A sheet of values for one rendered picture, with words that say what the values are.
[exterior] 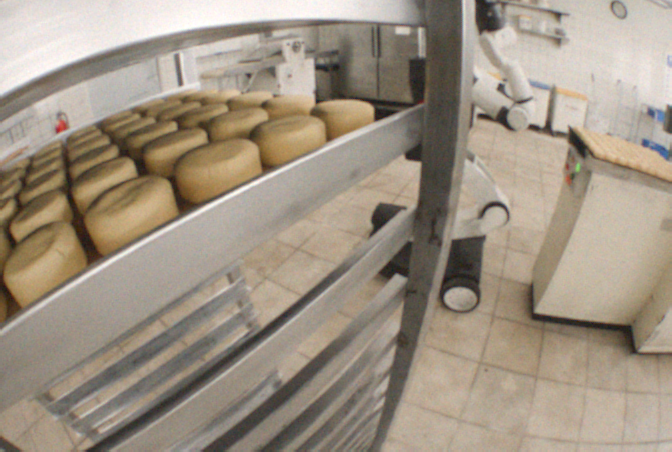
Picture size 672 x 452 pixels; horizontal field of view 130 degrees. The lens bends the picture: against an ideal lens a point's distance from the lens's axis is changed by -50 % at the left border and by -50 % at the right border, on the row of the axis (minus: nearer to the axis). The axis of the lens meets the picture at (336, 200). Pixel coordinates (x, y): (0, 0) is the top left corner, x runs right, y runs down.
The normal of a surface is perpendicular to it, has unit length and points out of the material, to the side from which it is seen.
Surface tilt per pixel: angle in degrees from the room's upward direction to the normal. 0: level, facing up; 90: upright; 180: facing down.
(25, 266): 0
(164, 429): 90
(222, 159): 0
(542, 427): 0
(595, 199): 90
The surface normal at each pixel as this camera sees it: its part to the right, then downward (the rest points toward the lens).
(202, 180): 0.07, 0.51
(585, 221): -0.43, 0.47
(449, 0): -0.64, 0.41
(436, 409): -0.04, -0.86
